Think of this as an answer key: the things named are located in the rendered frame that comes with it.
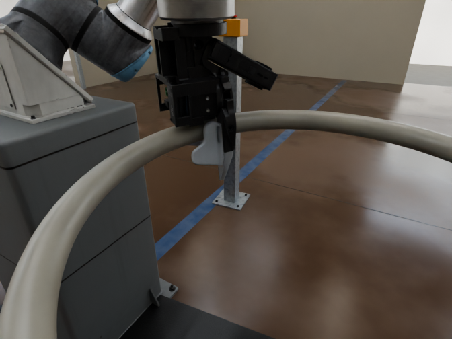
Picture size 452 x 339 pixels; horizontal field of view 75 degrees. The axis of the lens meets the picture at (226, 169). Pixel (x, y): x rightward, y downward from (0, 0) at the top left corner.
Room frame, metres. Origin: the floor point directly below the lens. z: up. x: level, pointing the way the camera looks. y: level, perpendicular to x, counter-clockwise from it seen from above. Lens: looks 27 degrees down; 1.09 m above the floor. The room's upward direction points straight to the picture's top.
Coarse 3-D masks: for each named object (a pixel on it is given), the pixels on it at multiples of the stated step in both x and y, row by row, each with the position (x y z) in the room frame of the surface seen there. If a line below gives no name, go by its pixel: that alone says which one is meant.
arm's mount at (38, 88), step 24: (0, 24) 0.72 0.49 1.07; (0, 48) 0.73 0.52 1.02; (24, 48) 0.73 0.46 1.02; (0, 72) 0.75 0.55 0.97; (24, 72) 0.72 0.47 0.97; (48, 72) 0.77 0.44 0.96; (0, 96) 0.77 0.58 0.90; (24, 96) 0.71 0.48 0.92; (48, 96) 0.76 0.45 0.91; (72, 96) 0.81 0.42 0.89; (24, 120) 0.72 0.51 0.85
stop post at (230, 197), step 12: (228, 24) 1.62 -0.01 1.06; (240, 24) 1.60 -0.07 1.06; (228, 36) 1.63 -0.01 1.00; (240, 36) 1.61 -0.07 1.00; (240, 48) 1.66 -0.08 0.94; (228, 72) 1.64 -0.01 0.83; (240, 84) 1.67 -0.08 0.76; (240, 96) 1.68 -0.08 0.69; (240, 108) 1.68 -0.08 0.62; (228, 168) 1.64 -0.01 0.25; (228, 180) 1.64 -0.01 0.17; (228, 192) 1.64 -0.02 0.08; (240, 192) 1.75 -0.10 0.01; (216, 204) 1.61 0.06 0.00; (228, 204) 1.60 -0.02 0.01; (240, 204) 1.60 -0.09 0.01
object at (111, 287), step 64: (0, 128) 0.67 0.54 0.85; (64, 128) 0.70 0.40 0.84; (128, 128) 0.88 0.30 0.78; (0, 192) 0.61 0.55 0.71; (64, 192) 0.66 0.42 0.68; (128, 192) 0.84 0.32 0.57; (0, 256) 0.71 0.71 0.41; (128, 256) 0.80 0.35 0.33; (64, 320) 0.58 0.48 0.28; (128, 320) 0.75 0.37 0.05
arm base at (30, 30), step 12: (12, 12) 0.85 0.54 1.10; (24, 12) 0.85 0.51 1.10; (12, 24) 0.81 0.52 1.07; (24, 24) 0.82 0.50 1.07; (36, 24) 0.84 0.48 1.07; (48, 24) 0.86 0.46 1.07; (24, 36) 0.79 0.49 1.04; (36, 36) 0.81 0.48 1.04; (48, 36) 0.84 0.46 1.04; (60, 36) 0.87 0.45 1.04; (36, 48) 0.79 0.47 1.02; (48, 48) 0.82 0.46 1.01; (60, 48) 0.87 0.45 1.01; (48, 60) 0.81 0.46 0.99; (60, 60) 0.87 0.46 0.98
